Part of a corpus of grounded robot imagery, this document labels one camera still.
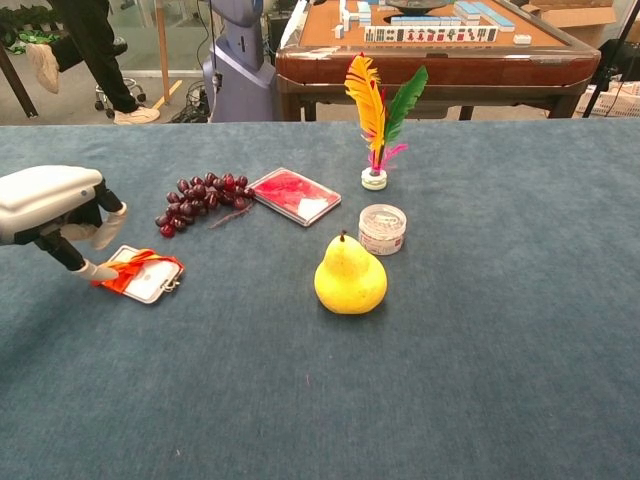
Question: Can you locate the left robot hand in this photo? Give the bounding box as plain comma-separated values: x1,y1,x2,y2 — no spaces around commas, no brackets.
0,164,129,282

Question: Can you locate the badge holder with orange lanyard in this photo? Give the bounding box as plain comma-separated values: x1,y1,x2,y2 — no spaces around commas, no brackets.
91,244,185,305

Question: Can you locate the dark red grape bunch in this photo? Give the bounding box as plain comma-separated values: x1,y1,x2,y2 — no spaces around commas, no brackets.
154,172,256,239

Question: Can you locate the beige shoe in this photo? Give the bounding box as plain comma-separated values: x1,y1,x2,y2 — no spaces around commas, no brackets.
25,43,60,95
113,105,161,125

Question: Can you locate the chrome wheeled stool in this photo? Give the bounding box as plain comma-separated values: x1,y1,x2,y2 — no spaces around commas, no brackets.
94,37,147,120

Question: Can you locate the person in black trousers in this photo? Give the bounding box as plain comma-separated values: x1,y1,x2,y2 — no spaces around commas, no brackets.
47,0,141,114

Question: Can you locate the green foliage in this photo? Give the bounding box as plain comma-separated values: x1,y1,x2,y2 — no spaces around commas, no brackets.
0,4,61,54

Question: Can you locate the red white card case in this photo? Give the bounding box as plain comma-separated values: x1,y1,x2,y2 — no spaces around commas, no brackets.
248,167,343,228

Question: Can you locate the yellow pear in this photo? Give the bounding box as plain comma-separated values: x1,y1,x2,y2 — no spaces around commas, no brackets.
313,229,389,316

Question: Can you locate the feather shuttlecock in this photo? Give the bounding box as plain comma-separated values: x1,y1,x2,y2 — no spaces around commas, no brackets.
343,52,430,191

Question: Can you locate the round clear clip container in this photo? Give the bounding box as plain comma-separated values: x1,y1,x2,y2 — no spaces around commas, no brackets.
358,203,408,257

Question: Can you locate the face-up mahjong tile row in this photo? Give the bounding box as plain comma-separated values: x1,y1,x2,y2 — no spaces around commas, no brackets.
363,25,500,44

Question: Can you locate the black dish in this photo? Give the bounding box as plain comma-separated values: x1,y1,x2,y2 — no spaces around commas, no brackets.
384,0,451,15

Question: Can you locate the brown mahjong table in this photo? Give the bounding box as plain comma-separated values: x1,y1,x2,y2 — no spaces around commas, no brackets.
274,0,601,123

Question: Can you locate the blue felt table cover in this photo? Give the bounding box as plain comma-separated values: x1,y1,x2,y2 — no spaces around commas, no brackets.
0,121,640,480

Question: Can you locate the cardboard box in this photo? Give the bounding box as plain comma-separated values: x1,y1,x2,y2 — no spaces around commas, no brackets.
522,0,619,49

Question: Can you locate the black tripod stand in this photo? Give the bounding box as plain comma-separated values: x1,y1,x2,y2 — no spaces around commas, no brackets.
582,0,640,119

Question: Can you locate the white plastic basket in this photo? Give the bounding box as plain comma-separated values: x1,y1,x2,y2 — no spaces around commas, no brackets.
574,82,640,119

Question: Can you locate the black cable bundle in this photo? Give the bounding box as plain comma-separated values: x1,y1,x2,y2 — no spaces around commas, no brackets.
172,82,211,124

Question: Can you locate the wooden post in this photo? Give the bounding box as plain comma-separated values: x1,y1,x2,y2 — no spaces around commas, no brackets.
154,0,171,104

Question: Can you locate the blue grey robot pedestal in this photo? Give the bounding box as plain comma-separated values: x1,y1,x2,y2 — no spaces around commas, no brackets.
202,0,277,124

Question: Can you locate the blue backed mahjong tile wall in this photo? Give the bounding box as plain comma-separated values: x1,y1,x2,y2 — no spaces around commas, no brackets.
452,0,516,33
389,15,464,27
339,0,374,29

